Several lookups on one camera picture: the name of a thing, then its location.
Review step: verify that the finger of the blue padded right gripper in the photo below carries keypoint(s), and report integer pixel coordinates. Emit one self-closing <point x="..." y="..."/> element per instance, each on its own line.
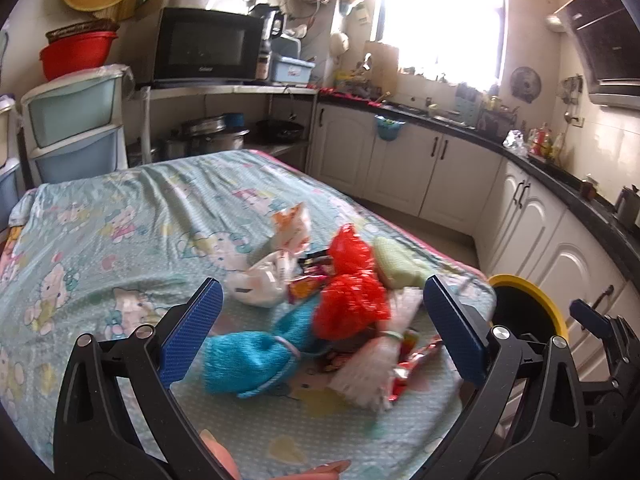
<point x="461" y="328"/>

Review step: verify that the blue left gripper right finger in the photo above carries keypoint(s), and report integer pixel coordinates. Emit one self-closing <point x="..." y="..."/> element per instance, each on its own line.
<point x="596" y="324"/>

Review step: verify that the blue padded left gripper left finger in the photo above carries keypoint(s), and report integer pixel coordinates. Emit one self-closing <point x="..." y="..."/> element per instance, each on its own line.
<point x="183" y="329"/>

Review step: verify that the red plastic bag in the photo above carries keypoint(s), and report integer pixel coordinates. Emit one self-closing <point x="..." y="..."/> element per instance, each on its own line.
<point x="355" y="297"/>

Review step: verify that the yellow rimmed black trash bin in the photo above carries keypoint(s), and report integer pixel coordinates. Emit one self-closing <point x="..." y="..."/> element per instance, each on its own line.
<point x="525" y="310"/>

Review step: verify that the black kitchen countertop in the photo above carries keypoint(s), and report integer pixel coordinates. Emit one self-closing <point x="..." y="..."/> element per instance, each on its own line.
<point x="597" y="215"/>

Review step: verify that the white kitchen cabinets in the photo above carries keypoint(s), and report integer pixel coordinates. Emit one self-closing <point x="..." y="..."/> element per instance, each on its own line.
<point x="475" y="201"/>

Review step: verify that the operator hand under gripper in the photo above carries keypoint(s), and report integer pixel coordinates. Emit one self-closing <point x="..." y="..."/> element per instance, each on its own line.
<point x="330" y="471"/>

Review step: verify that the blue knitted cloth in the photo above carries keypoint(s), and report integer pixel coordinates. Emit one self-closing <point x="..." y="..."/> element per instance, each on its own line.
<point x="249" y="363"/>

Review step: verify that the red foil snack wrapper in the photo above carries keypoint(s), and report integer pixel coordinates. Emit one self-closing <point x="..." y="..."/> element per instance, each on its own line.
<point x="411" y="375"/>

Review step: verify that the white crumpled plastic bag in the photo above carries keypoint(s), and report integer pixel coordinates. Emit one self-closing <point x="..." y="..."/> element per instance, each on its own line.
<point x="264" y="285"/>

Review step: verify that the white fringed cloth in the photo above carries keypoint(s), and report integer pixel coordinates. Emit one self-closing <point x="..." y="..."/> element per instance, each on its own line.
<point x="366" y="379"/>

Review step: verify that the grey metal pitcher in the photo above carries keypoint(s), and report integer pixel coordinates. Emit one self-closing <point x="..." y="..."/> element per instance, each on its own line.
<point x="627" y="206"/>

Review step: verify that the orange white snack packet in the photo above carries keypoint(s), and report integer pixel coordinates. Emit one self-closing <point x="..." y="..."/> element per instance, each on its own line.
<point x="292" y="229"/>

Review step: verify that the small colourful snack wrapper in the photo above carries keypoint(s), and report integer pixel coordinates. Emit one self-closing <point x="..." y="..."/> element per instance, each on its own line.
<point x="315" y="271"/>

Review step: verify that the brown glass jar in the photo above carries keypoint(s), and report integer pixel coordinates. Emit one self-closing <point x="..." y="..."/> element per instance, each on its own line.
<point x="588" y="188"/>

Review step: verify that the red condiment bottles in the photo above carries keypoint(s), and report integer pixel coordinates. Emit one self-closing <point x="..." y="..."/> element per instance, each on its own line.
<point x="540" y="142"/>

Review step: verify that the stainless steel pot stack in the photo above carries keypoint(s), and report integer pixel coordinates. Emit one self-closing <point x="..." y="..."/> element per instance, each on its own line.
<point x="204" y="136"/>

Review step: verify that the black wok pan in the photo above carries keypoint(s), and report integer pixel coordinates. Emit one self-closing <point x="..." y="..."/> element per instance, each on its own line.
<point x="279" y="131"/>

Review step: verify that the blue hanging sink basket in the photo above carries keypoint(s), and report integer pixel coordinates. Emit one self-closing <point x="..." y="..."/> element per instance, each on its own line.
<point x="388" y="129"/>

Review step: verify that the plastic drawer cabinet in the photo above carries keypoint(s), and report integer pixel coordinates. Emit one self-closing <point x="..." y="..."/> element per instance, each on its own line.
<point x="73" y="124"/>

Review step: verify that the metal shelf rack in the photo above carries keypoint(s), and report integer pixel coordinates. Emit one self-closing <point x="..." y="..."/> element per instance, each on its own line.
<point x="161" y="111"/>

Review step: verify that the blue plastic storage box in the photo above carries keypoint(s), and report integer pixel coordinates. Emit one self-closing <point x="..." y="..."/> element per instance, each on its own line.
<point x="292" y="71"/>

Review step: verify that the wooden cutting board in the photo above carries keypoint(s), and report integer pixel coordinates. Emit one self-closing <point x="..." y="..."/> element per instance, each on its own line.
<point x="382" y="65"/>

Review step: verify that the black microwave oven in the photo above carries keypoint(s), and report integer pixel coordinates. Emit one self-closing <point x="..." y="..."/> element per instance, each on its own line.
<point x="175" y="45"/>

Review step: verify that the red plastic basin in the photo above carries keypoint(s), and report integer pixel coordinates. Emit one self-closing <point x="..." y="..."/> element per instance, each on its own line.
<point x="73" y="53"/>

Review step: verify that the black range hood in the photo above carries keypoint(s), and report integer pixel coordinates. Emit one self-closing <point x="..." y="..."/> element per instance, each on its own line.
<point x="606" y="39"/>

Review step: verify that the black blender jug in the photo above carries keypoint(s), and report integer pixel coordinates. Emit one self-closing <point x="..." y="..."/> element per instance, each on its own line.
<point x="273" y="20"/>

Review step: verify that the wall ventilation fan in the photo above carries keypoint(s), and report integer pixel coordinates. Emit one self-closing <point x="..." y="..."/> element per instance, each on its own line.
<point x="525" y="84"/>

